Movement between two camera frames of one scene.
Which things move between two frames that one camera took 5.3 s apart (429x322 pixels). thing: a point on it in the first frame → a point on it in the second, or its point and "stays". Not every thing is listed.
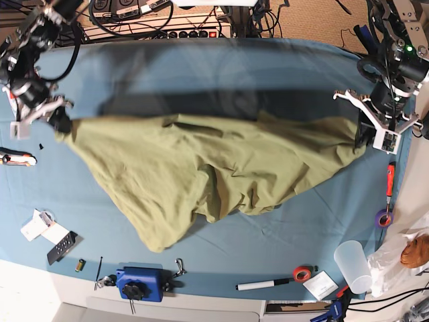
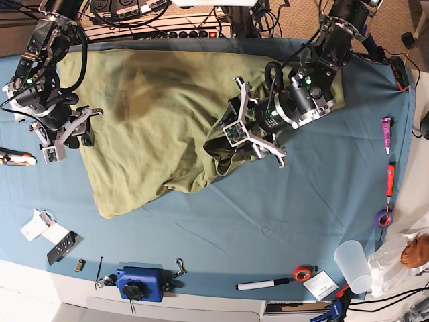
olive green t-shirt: [171, 172] → [151, 121]
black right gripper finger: [60, 119] → [88, 138]
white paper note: [321, 285] stays
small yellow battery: [80, 265] stays
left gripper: [57, 102] → [76, 125]
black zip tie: [98, 274] stays
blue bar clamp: [337, 309] stays
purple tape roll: [381, 212] stays
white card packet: [43, 224] stays
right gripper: [388, 129] → [235, 130]
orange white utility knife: [8, 156] stays
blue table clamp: [146, 284] stays
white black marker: [263, 284] stays
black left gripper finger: [365, 132] → [232, 113]
